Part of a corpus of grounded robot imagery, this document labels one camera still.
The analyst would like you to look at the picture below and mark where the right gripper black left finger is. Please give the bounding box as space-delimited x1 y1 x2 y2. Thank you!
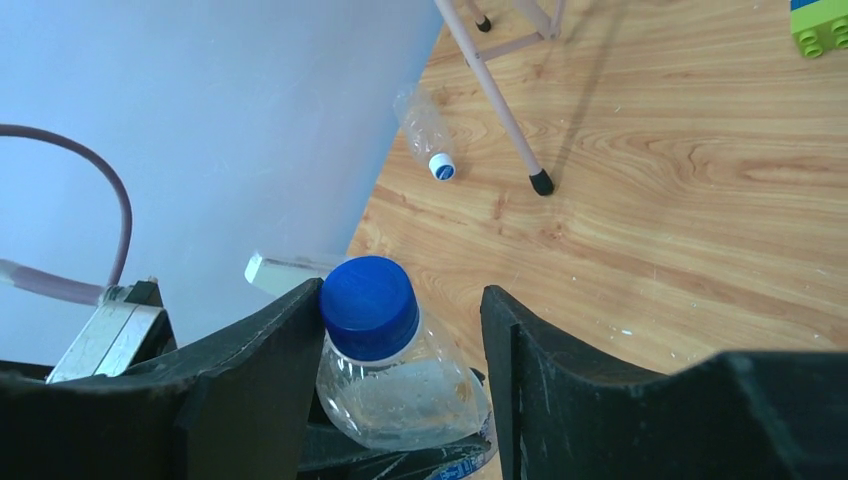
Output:
1 279 324 479

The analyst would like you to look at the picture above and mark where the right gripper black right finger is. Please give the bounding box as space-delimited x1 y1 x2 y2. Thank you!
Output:
480 285 847 479

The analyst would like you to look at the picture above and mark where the clear Pepsi bottle blue label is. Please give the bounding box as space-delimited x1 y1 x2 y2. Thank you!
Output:
316 310 491 452

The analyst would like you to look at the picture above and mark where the blue bottle cap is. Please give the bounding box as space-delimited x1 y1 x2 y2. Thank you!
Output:
319 256 419 362

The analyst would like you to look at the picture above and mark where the clear bottle white cap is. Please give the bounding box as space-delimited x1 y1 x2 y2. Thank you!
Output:
393 84 456 181

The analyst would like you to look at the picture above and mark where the white carton with cap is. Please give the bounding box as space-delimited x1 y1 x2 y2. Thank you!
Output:
244 252 349 297

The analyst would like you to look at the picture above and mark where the pink music stand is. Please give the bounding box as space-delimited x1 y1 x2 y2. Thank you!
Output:
433 0 570 197

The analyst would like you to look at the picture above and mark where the coloured toy brick stack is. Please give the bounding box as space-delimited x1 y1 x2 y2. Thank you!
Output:
790 0 847 58

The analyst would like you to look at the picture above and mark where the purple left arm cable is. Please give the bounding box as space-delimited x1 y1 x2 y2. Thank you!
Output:
0 123 134 307

